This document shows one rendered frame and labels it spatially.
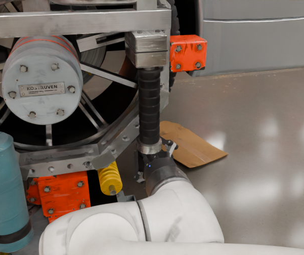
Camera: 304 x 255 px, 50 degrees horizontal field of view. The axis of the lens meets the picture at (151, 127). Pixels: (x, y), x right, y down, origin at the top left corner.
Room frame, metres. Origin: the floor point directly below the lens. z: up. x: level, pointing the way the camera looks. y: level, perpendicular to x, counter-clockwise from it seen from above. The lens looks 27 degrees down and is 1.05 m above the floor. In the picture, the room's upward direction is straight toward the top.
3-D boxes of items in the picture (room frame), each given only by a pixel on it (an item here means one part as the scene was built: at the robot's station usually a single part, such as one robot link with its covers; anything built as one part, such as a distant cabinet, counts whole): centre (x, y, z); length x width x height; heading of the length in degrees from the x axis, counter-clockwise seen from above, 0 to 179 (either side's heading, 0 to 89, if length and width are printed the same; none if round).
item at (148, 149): (0.50, 0.00, 0.83); 0.04 x 0.04 x 0.16
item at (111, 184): (0.81, 0.14, 0.51); 0.29 x 0.06 x 0.06; 15
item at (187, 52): (0.77, -0.08, 0.85); 0.09 x 0.08 x 0.07; 105
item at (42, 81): (0.61, 0.21, 0.85); 0.21 x 0.14 x 0.14; 15
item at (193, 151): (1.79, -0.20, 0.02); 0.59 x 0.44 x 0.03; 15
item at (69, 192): (0.72, 0.24, 0.48); 0.16 x 0.12 x 0.17; 15
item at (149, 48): (0.53, 0.01, 0.93); 0.09 x 0.05 x 0.05; 15
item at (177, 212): (0.41, -0.05, 0.64); 0.16 x 0.13 x 0.11; 15
